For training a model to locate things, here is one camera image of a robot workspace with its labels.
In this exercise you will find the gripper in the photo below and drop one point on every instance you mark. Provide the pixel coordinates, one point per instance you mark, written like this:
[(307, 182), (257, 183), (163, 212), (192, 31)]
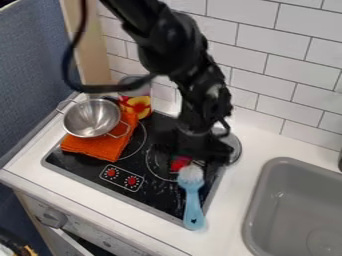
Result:
[(202, 145)]

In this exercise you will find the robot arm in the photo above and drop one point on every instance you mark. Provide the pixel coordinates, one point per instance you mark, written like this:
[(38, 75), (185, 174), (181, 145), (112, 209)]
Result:
[(169, 43)]

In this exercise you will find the blue brush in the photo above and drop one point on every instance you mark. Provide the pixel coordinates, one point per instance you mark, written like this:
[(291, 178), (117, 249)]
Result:
[(193, 200)]

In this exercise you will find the toy stove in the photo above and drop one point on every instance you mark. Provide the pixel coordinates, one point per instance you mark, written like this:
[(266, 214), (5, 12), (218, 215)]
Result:
[(147, 186)]

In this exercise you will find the yellow and red toy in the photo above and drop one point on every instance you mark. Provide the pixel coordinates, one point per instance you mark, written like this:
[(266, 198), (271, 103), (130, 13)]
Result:
[(138, 106)]

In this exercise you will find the orange cloth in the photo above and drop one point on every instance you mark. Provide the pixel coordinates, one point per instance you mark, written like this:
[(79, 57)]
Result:
[(100, 146)]

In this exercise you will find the toy sink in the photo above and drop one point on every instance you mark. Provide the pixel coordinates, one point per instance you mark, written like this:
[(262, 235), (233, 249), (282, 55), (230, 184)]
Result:
[(294, 210)]

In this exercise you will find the silver pot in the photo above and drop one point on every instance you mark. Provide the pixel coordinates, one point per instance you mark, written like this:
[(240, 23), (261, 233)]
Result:
[(91, 117)]

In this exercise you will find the wooden board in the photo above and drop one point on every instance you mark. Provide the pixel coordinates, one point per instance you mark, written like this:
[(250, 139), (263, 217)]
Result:
[(91, 50)]

